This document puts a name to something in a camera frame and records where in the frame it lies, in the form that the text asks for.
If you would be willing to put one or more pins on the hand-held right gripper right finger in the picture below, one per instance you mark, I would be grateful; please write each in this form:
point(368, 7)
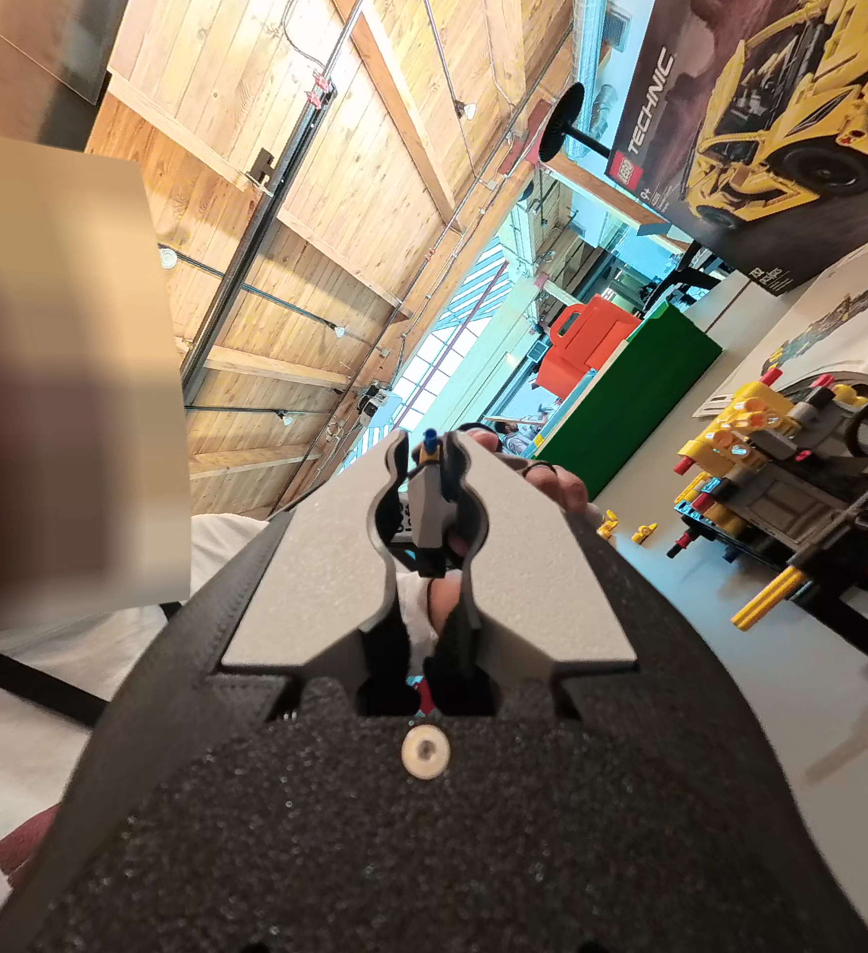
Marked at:
point(545, 581)

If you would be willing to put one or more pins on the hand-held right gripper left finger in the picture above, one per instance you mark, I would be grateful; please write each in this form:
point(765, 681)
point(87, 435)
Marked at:
point(314, 581)

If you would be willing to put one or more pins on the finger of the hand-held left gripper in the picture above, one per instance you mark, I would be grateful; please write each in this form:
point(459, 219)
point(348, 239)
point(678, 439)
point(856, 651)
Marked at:
point(426, 514)

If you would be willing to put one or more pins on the lego car chassis model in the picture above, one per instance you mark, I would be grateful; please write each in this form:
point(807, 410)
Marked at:
point(776, 491)

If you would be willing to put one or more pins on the open lego instruction booklet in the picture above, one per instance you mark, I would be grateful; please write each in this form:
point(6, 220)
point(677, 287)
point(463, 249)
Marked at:
point(798, 327)

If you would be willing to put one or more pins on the lego set box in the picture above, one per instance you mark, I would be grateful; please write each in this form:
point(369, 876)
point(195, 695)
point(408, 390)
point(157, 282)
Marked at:
point(776, 112)

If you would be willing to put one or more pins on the person's left hand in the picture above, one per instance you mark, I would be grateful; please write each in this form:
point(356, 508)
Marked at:
point(560, 491)

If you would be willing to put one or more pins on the paned window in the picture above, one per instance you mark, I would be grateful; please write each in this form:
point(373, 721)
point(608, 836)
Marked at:
point(441, 335)

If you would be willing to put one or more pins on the green plastic bin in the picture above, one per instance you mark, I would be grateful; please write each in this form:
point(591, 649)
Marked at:
point(627, 417)

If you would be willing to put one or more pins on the orange felt bag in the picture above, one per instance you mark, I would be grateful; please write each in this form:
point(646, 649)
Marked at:
point(582, 350)

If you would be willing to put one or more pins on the black chest harness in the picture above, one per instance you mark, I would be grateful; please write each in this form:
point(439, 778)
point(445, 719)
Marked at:
point(32, 681)

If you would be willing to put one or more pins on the black ceiling pipe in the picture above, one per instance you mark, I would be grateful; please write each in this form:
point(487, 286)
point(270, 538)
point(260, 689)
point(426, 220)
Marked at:
point(255, 223)

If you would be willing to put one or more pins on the black round-base stand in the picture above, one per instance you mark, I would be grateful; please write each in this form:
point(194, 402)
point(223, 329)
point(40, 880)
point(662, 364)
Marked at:
point(560, 123)

